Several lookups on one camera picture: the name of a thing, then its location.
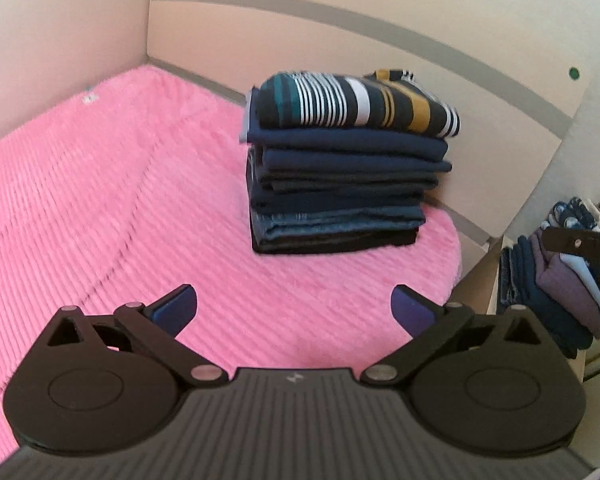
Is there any navy teal striped shirt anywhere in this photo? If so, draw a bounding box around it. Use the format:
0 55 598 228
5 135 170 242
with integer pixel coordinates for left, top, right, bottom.
251 70 462 139

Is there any pile of clothes on shelf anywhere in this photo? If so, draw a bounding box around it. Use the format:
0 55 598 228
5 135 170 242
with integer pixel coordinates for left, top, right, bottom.
495 197 600 359

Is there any stack of dark folded clothes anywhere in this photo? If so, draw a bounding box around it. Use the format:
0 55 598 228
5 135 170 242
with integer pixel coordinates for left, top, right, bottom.
240 89 452 255

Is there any pink ribbed bed blanket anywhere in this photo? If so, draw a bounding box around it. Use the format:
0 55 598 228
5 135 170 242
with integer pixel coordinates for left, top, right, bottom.
0 66 462 463

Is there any beige headboard with grey stripe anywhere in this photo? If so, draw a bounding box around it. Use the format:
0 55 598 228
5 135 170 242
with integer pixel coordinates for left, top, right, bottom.
147 0 591 245

